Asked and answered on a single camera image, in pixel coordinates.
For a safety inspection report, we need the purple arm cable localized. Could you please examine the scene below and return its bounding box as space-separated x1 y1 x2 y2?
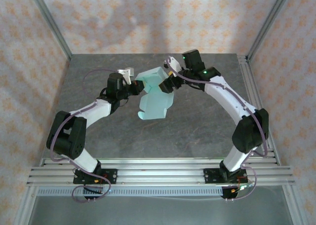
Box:
164 57 270 203
50 68 121 204

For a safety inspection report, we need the aluminium frame post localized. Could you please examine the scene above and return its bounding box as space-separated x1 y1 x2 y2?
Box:
245 0 294 63
26 0 73 61

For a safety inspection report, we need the aluminium mounting rail beam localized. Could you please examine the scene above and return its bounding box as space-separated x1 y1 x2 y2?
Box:
26 157 296 188

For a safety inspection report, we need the light teal paper box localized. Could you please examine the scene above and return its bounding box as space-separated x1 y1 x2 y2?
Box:
137 66 175 121

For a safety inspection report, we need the aluminium side rail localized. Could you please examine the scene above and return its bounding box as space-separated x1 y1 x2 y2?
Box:
237 56 281 166

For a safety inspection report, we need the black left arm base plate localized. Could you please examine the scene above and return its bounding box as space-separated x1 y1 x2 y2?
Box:
73 168 118 186

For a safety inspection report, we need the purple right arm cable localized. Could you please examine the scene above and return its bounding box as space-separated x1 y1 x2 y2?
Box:
164 57 270 203

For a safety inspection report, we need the slotted grey cable duct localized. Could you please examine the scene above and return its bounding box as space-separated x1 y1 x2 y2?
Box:
36 187 224 196

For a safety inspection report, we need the aluminium frame leg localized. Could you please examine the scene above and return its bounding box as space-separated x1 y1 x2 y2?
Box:
281 185 306 225
14 185 38 225

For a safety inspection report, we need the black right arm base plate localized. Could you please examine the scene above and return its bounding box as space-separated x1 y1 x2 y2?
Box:
203 167 247 186

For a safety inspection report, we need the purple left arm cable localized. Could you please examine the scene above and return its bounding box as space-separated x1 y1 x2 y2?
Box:
50 68 121 204

